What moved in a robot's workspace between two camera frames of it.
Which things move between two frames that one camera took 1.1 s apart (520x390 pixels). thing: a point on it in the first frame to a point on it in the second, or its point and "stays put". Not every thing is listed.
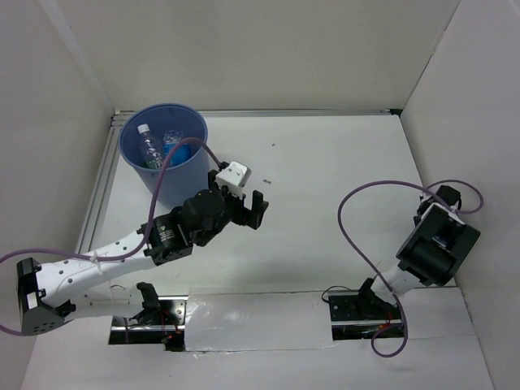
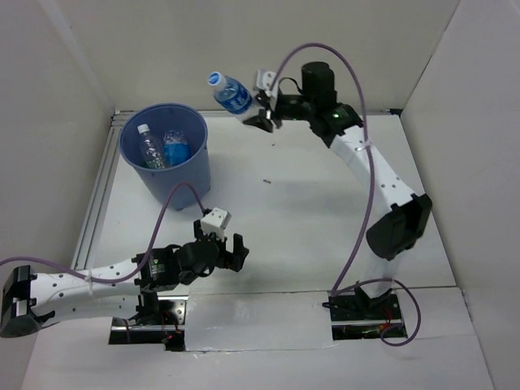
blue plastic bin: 147,139 stays put
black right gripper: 416,220 to 261,120
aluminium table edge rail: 95,201 stays put
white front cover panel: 258,321 stays put
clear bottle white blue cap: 152,150 stays put
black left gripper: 252,217 to 235,259
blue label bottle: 441,242 to 231,96
